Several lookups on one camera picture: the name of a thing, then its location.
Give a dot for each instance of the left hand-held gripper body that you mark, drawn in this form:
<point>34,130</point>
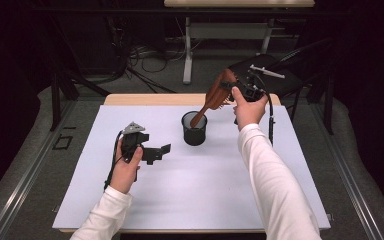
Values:
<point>131,140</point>

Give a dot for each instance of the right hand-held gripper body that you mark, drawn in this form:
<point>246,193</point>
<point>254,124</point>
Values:
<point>251,91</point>

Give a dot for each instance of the brown wooden hairbrush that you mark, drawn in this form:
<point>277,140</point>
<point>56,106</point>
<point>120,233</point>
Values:
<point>215,96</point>

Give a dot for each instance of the black mesh pen cup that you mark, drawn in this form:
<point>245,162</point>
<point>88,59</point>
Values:
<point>194,136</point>

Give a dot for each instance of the person's right hand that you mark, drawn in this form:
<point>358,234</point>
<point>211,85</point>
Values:
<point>250,113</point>

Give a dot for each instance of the person's left hand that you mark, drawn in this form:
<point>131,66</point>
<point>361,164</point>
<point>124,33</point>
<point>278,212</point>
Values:
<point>125,176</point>

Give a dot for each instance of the black folding chair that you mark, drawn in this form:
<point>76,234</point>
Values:
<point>286,83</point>

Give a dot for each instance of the light wooden table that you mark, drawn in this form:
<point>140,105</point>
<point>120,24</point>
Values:
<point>163,99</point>

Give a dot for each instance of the white table cover sheet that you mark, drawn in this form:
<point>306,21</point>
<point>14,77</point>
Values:
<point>196,193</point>

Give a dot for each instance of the white-legged wooden desk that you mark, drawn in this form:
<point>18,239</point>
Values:
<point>226,30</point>

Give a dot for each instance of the black metal stand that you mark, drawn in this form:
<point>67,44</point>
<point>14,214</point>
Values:
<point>55,100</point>
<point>328,100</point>

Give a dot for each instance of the metal floor rail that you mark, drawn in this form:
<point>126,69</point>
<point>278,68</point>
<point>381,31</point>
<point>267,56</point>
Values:
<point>346,170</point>
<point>30,170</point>

